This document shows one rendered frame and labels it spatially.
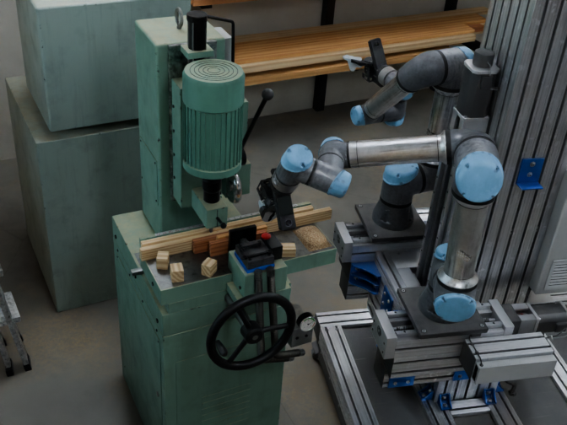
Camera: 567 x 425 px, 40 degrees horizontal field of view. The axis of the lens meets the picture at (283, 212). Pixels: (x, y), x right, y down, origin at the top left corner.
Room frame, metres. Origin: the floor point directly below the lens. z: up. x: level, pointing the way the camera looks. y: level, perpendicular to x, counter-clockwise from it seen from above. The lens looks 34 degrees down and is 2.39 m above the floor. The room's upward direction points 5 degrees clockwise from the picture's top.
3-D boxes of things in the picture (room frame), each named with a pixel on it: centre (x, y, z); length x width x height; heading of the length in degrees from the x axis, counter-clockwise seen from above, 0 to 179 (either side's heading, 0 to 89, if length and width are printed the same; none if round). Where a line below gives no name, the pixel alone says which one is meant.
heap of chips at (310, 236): (2.08, -0.10, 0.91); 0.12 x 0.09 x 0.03; 28
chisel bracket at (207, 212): (2.02, 0.23, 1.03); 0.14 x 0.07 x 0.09; 28
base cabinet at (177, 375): (2.11, 0.28, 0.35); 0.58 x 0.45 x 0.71; 28
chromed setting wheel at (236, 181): (2.17, 0.18, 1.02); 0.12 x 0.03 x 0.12; 28
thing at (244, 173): (2.24, 0.17, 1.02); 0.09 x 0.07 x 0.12; 118
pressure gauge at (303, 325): (1.94, -0.10, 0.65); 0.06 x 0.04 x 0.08; 118
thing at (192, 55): (2.12, 0.29, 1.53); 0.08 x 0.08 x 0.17; 28
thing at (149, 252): (2.05, 0.14, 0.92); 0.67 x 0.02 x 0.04; 118
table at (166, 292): (1.94, 0.11, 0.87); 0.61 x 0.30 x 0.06; 118
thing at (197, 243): (2.00, 0.18, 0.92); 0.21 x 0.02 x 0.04; 118
